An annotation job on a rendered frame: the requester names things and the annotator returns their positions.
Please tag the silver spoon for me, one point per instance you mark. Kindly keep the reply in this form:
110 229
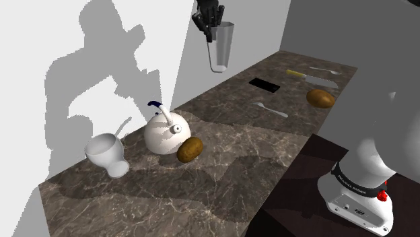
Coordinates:
325 70
270 109

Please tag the dark robot stand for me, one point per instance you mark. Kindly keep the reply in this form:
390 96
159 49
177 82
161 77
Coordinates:
295 197

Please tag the white footed cup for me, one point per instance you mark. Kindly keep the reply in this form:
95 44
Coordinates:
106 156

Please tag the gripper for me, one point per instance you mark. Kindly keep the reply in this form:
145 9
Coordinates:
207 5

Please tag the clear glass tumbler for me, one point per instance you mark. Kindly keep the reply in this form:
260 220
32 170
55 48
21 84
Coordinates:
223 49

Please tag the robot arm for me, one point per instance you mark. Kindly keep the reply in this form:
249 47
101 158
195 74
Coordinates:
367 157

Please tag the brown potato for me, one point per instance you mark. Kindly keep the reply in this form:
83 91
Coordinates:
320 98
190 149

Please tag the black phone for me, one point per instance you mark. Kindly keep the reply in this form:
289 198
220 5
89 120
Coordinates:
264 85

